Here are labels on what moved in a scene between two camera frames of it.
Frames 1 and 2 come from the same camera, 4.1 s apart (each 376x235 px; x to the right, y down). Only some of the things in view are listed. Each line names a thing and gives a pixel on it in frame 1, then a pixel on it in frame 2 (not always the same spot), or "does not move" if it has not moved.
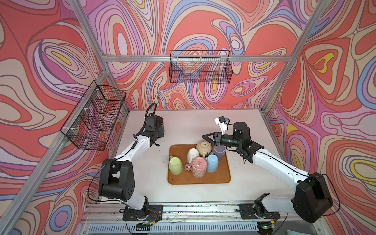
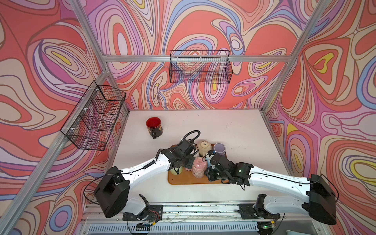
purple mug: (220, 151) does not move
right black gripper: (217, 138) to (208, 171)
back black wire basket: (209, 66) does not move
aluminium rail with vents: (106, 219) does not move
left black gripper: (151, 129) to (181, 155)
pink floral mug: (198, 166) does not move
